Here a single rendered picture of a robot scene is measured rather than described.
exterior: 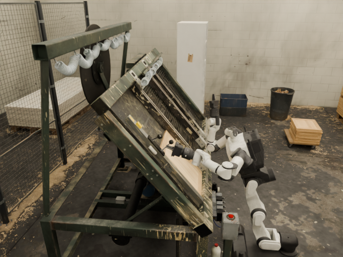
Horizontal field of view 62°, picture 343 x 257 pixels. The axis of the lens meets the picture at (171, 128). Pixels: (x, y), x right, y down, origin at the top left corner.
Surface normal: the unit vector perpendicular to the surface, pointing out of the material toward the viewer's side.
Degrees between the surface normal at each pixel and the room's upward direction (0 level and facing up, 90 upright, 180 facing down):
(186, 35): 90
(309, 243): 0
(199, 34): 90
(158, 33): 90
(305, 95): 90
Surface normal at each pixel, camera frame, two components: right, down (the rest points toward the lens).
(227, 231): -0.11, 0.40
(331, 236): 0.00, -0.91
